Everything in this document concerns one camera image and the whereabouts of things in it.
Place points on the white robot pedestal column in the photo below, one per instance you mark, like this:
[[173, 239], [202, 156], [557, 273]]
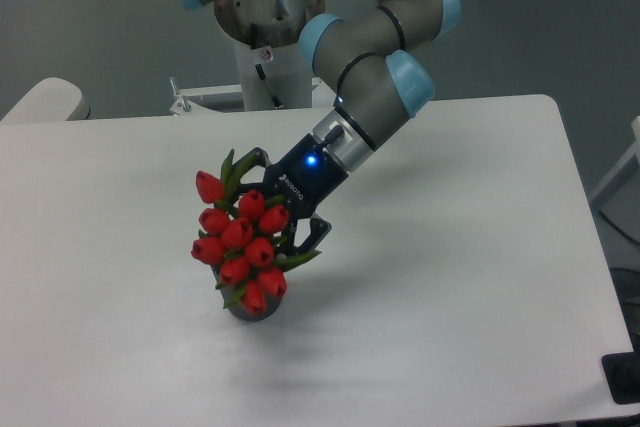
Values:
[[264, 34]]

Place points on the white furniture frame right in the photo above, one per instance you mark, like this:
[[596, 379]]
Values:
[[620, 173]]

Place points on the dark grey ribbed vase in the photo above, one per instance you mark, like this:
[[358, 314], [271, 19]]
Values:
[[247, 301]]

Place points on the white metal base frame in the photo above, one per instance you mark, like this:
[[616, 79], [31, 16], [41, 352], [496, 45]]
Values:
[[228, 98]]

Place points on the white chair armrest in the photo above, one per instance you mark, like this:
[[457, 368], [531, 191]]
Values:
[[51, 100]]

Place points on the red tulip bouquet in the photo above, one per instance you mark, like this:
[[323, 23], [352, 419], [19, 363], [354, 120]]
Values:
[[242, 232]]

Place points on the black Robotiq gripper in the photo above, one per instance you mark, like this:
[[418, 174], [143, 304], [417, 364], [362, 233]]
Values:
[[305, 176]]

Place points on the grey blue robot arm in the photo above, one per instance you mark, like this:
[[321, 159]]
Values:
[[378, 85]]

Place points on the black box at table edge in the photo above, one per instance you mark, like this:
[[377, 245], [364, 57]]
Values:
[[622, 376]]

